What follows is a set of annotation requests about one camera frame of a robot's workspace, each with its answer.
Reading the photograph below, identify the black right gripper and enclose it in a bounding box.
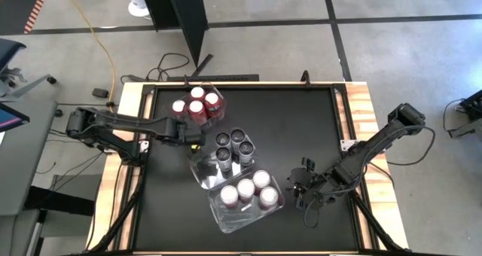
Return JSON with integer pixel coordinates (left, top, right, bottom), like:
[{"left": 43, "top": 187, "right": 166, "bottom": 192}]
[{"left": 286, "top": 156, "right": 333, "bottom": 212}]

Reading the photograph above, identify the red Fanta can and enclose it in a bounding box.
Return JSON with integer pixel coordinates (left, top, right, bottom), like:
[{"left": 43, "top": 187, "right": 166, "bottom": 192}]
[
  {"left": 171, "top": 99, "right": 188, "bottom": 117},
  {"left": 203, "top": 92, "right": 224, "bottom": 118},
  {"left": 187, "top": 99, "right": 208, "bottom": 126},
  {"left": 189, "top": 86, "right": 206, "bottom": 102}
]

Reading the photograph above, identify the white red Spindrift can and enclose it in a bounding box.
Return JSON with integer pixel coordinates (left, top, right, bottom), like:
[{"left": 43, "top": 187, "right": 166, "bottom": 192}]
[
  {"left": 252, "top": 169, "right": 272, "bottom": 195},
  {"left": 219, "top": 184, "right": 239, "bottom": 210},
  {"left": 236, "top": 178, "right": 256, "bottom": 204},
  {"left": 258, "top": 186, "right": 280, "bottom": 212}
]

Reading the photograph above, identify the clear plastic bin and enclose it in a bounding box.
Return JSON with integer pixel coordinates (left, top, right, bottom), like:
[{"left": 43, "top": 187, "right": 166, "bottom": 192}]
[
  {"left": 169, "top": 84, "right": 227, "bottom": 132},
  {"left": 188, "top": 129, "right": 259, "bottom": 192},
  {"left": 207, "top": 169, "right": 286, "bottom": 235}
]

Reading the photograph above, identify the long black power strip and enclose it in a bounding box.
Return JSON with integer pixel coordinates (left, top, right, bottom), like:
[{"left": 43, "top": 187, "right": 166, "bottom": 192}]
[{"left": 166, "top": 73, "right": 261, "bottom": 83}]

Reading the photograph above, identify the black partition panel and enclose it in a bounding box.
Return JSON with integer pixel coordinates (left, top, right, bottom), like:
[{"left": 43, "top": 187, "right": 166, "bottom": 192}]
[{"left": 138, "top": 0, "right": 214, "bottom": 79}]

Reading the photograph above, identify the white cylindrical stand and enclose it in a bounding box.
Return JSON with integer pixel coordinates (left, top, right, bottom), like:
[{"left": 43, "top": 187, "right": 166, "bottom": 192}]
[{"left": 123, "top": 0, "right": 151, "bottom": 19}]

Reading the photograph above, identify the black desk base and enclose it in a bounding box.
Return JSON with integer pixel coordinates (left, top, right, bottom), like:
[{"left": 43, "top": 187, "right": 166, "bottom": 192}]
[{"left": 24, "top": 186, "right": 96, "bottom": 217}]

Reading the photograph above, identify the grey desk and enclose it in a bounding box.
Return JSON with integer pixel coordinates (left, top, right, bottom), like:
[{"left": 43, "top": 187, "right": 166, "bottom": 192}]
[{"left": 0, "top": 97, "right": 59, "bottom": 216}]

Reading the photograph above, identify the monitor with blue screen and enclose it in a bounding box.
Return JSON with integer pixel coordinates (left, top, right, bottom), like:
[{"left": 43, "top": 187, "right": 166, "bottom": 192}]
[{"left": 0, "top": 101, "right": 31, "bottom": 133}]

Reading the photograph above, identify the grey stand leg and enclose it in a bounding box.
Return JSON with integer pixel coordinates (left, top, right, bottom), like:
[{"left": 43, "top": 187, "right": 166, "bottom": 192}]
[{"left": 449, "top": 117, "right": 482, "bottom": 139}]

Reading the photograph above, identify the black equipment box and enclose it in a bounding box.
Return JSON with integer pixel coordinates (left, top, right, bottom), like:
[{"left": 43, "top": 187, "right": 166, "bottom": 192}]
[{"left": 456, "top": 89, "right": 482, "bottom": 122}]

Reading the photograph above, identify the dark blue office chair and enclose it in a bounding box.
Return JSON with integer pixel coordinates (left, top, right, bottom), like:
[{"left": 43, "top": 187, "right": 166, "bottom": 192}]
[{"left": 0, "top": 37, "right": 58, "bottom": 99}]

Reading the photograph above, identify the black mat with orange edge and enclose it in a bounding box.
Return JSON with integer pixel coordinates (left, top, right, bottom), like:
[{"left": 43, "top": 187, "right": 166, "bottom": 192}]
[{"left": 0, "top": 0, "right": 52, "bottom": 35}]

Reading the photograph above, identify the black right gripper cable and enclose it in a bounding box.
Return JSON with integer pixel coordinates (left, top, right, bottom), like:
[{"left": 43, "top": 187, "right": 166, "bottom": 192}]
[{"left": 302, "top": 198, "right": 322, "bottom": 229}]

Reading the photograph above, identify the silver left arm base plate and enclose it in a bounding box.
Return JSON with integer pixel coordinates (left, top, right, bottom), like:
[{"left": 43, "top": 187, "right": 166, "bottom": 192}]
[{"left": 101, "top": 139, "right": 151, "bottom": 154}]

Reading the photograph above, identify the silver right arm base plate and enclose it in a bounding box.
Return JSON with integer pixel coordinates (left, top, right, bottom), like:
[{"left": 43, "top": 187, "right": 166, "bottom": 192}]
[{"left": 340, "top": 138, "right": 358, "bottom": 152}]

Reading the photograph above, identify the black floor cable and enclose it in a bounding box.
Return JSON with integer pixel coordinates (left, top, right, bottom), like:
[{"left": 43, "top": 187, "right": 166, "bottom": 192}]
[{"left": 120, "top": 52, "right": 191, "bottom": 84}]

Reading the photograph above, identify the black diagonal frame strut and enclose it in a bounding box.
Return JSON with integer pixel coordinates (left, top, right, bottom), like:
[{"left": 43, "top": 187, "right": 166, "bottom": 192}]
[
  {"left": 344, "top": 172, "right": 402, "bottom": 252},
  {"left": 89, "top": 171, "right": 146, "bottom": 252}
]

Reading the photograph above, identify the black aluminium table frame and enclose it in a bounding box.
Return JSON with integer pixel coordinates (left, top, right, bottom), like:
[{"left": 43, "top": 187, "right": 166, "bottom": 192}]
[{"left": 85, "top": 70, "right": 410, "bottom": 256}]

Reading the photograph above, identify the yellow cable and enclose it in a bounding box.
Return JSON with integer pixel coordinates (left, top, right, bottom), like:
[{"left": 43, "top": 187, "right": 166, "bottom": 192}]
[{"left": 58, "top": 0, "right": 117, "bottom": 120}]

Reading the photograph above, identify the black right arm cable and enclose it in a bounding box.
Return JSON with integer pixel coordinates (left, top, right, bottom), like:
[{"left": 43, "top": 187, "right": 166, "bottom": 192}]
[{"left": 386, "top": 124, "right": 437, "bottom": 167}]

